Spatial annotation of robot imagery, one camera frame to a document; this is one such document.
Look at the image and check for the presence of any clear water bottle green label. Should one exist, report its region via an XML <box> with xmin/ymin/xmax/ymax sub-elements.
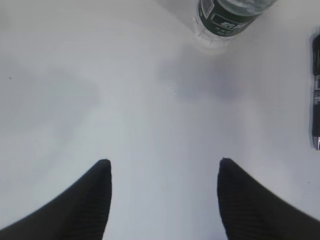
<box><xmin>194</xmin><ymin>0</ymin><xmax>275</xmax><ymax>49</ymax></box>

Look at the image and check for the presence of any black gel pen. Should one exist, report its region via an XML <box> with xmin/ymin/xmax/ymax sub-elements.
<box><xmin>311</xmin><ymin>33</ymin><xmax>320</xmax><ymax>151</ymax></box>

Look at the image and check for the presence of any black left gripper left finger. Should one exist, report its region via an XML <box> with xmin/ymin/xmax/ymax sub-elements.
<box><xmin>0</xmin><ymin>159</ymin><xmax>112</xmax><ymax>240</ymax></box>

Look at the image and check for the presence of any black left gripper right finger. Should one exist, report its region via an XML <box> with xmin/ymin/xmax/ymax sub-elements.
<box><xmin>217</xmin><ymin>158</ymin><xmax>320</xmax><ymax>240</ymax></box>

